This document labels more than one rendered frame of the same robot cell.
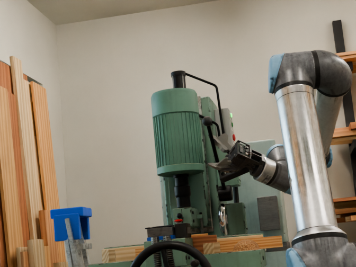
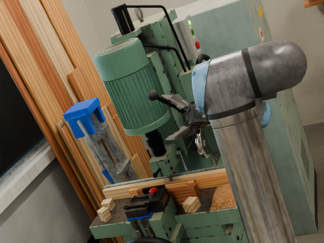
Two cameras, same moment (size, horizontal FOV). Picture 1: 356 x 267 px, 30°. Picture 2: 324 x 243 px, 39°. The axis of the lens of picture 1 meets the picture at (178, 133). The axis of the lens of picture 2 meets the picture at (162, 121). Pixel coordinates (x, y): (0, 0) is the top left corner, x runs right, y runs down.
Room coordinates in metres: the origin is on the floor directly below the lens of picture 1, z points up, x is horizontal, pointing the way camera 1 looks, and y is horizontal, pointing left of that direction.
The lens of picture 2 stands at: (0.94, -0.46, 1.73)
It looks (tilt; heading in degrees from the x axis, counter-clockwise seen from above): 19 degrees down; 15
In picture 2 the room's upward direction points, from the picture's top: 22 degrees counter-clockwise
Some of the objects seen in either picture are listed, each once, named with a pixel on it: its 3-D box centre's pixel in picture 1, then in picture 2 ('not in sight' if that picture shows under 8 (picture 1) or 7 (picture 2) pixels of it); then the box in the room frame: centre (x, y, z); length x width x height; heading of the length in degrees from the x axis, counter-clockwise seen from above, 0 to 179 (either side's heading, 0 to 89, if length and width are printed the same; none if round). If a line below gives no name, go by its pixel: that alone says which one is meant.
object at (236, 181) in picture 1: (228, 167); (197, 86); (2.63, -0.19, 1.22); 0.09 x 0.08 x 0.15; 169
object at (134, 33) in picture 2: (180, 93); (127, 28); (2.59, -0.02, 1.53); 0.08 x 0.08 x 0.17; 79
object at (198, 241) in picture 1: (186, 246); (169, 197); (2.36, 0.01, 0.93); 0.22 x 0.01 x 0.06; 79
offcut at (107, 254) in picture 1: (108, 256); (104, 214); (2.38, 0.28, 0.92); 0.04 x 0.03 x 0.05; 51
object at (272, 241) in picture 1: (207, 248); (191, 184); (2.44, -0.07, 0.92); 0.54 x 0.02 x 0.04; 79
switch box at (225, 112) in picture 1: (224, 128); (186, 38); (2.74, -0.20, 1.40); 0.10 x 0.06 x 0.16; 169
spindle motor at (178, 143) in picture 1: (177, 133); (132, 87); (2.45, 0.00, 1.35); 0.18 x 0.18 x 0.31
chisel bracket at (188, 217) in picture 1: (186, 220); (166, 161); (2.47, 0.00, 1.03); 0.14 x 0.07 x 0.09; 169
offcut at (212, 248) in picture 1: (211, 248); (191, 204); (2.30, -0.08, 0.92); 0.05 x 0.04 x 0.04; 151
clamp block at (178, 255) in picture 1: (169, 252); (153, 220); (2.26, 0.06, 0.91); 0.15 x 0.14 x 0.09; 79
